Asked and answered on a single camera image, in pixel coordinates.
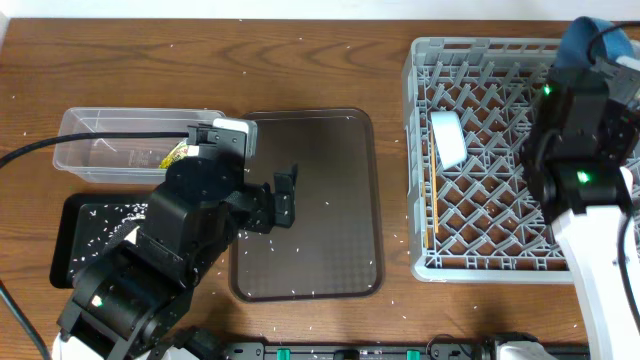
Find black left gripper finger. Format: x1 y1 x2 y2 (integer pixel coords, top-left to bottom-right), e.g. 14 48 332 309
274 193 295 228
274 164 298 204

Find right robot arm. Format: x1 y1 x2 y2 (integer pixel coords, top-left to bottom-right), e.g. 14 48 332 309
520 63 639 359

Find clear plastic bin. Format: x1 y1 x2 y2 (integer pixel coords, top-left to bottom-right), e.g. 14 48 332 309
53 107 224 185

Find dark brown serving tray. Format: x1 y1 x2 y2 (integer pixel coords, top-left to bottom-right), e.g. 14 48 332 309
229 108 384 303

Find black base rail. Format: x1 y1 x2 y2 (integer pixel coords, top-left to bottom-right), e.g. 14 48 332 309
214 333 591 360

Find yellow snack wrapper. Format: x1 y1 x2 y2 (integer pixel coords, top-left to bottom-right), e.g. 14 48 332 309
158 139 189 169

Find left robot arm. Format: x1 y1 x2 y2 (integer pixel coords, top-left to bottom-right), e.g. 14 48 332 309
54 154 297 359

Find blue plate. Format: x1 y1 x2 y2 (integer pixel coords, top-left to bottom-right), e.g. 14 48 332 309
553 16 639 69

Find light blue rice bowl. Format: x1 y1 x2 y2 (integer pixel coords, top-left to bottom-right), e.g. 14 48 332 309
430 111 467 170

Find grey dishwasher rack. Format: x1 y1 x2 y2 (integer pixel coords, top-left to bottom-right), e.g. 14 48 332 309
402 36 640 286

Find black bin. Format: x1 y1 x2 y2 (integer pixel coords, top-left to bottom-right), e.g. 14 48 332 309
49 193 148 289

